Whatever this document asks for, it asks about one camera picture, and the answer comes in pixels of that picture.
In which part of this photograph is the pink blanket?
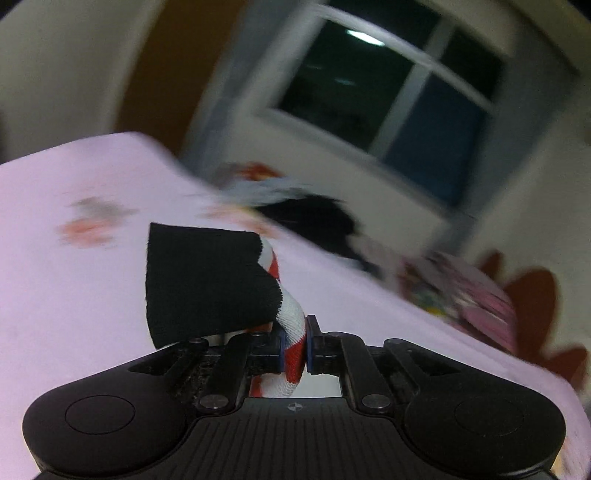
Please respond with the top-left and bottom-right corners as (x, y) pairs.
(401, 251), (519, 352)

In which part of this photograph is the pink floral bed sheet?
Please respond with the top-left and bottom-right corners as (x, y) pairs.
(0, 131), (591, 480)

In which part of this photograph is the brown wooden door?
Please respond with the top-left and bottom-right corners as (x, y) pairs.
(115, 0), (247, 151)

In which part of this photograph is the dark clothes pile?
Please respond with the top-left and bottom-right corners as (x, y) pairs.
(254, 194), (372, 271)

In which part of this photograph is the grey striped cloth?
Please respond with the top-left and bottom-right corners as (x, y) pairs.
(216, 161), (317, 209)

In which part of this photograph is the striped black red white garment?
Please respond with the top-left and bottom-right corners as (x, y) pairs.
(144, 222), (308, 398)

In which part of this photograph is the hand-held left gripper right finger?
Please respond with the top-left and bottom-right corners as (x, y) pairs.
(306, 315), (446, 414)

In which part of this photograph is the grey curtain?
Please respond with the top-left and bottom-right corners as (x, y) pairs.
(182, 0), (282, 174)

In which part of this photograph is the white framed window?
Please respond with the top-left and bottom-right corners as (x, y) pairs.
(252, 0), (513, 208)

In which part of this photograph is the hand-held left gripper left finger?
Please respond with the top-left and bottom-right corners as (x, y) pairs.
(129, 322), (286, 414)

